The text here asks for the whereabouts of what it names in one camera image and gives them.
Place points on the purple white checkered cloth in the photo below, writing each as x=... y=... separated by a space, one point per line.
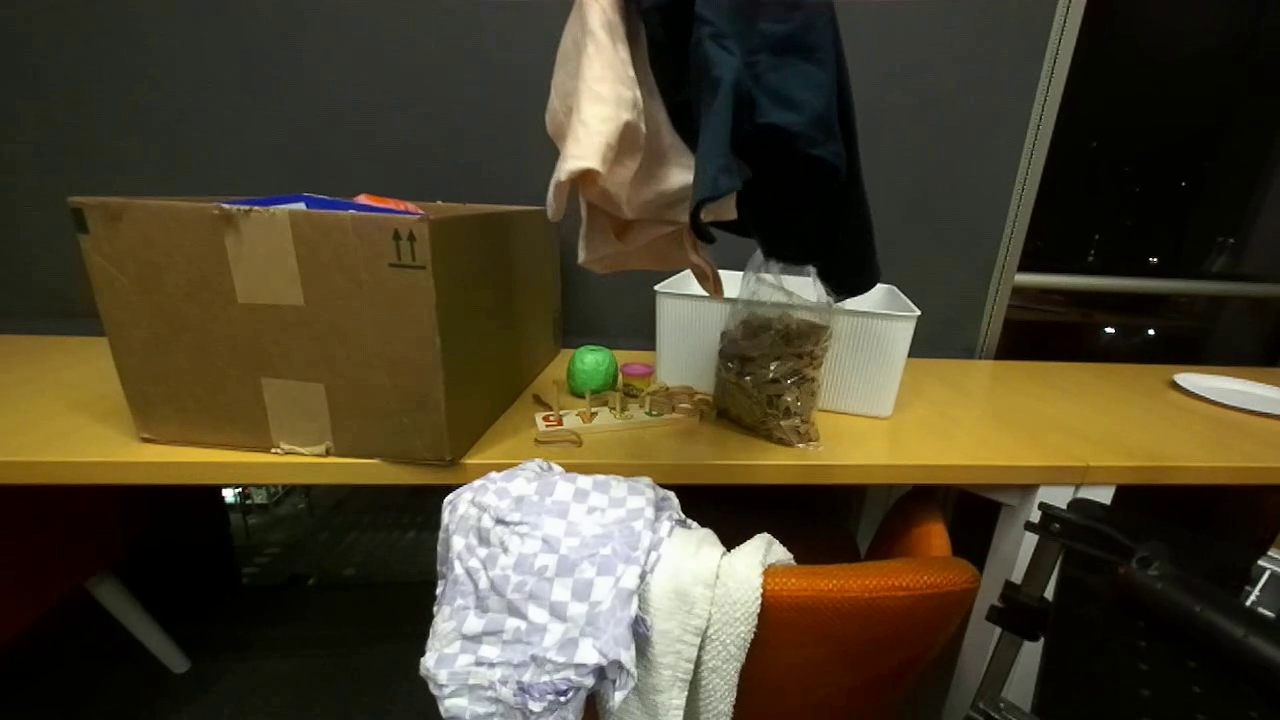
x=546 y=586

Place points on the clear bag of wooden pieces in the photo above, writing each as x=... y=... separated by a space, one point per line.
x=774 y=380

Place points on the white table leg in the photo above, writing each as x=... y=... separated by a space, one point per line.
x=141 y=627
x=995 y=586

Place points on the small pink object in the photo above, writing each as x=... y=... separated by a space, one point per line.
x=636 y=371

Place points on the orange fabric chair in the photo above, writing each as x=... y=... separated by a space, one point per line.
x=867 y=643
x=53 y=560

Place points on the pale pink clothing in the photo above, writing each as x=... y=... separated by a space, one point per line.
x=615 y=132

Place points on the white plastic basket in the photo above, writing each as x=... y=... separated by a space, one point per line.
x=874 y=346

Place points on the navy blue clothing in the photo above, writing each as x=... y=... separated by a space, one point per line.
x=787 y=132

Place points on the wooden puzzle board with pieces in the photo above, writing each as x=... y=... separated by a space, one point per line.
x=573 y=426

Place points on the brown cardboard box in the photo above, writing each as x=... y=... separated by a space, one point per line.
x=332 y=335

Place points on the white plate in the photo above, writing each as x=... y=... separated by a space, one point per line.
x=1234 y=388

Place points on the red flat item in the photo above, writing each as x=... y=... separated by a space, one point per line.
x=390 y=205

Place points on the grey window frame post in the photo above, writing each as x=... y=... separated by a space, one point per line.
x=1024 y=175

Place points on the grey window rail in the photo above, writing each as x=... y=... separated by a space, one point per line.
x=1145 y=280

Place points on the green ball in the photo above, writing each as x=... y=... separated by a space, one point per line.
x=588 y=371

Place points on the black tripod stand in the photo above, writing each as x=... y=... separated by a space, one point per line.
x=1175 y=612

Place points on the blue flat item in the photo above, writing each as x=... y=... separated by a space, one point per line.
x=302 y=201

